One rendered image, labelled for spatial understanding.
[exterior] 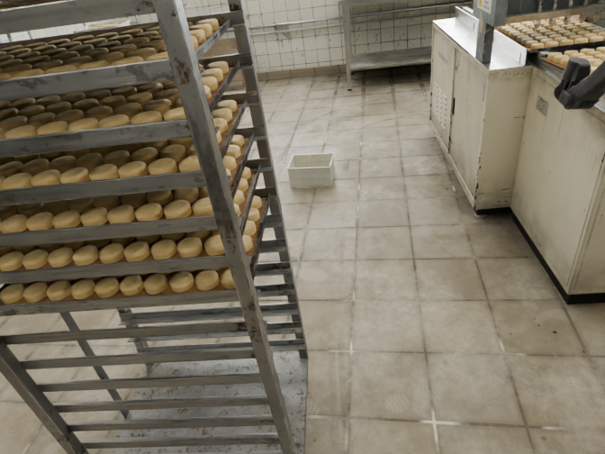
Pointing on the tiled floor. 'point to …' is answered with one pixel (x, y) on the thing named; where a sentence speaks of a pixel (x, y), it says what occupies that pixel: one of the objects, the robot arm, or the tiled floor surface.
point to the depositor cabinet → (478, 114)
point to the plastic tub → (311, 170)
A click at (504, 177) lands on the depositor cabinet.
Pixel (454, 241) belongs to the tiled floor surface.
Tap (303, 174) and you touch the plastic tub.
